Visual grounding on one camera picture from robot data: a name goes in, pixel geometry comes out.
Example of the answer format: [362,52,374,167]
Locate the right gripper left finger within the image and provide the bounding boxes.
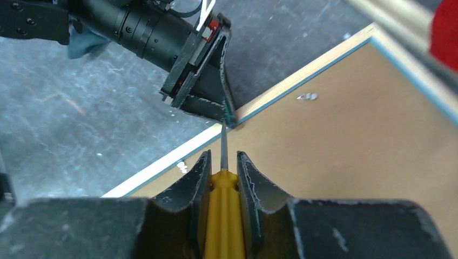
[1,151,211,258]

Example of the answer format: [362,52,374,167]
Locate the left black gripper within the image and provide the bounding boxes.
[70,1,237,128]

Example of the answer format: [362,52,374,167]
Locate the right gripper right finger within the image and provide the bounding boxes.
[237,151,451,258]

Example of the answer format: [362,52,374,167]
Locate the yellow handled screwdriver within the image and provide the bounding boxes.
[204,122,246,258]

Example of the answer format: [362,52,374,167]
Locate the blue picture frame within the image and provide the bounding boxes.
[102,22,458,259]

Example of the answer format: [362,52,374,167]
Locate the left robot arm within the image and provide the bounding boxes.
[1,1,238,128]

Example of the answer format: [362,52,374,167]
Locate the grey-blue cloth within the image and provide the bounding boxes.
[66,28,111,59]

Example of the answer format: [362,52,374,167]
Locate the wooden clothes rack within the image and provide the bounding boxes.
[348,1,457,94]

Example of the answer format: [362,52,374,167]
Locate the red shirt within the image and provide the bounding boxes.
[429,0,457,73]

